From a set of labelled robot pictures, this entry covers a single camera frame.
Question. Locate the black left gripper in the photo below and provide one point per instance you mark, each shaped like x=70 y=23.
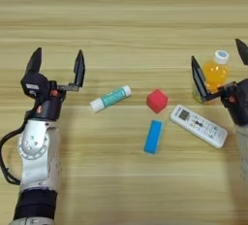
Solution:
x=50 y=107

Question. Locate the red cube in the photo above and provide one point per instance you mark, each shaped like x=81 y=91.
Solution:
x=157 y=101

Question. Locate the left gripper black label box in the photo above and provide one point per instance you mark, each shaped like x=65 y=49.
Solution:
x=35 y=85

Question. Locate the white remote control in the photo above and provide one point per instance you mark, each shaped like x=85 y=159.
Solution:
x=198 y=126

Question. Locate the orange juice bottle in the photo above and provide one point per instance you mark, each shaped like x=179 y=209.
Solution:
x=217 y=72

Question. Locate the blue rectangular block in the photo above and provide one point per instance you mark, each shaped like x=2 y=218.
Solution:
x=153 y=137

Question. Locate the green white glue stick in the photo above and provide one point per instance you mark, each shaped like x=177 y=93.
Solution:
x=110 y=98

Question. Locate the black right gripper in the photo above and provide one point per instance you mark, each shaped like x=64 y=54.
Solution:
x=239 y=104

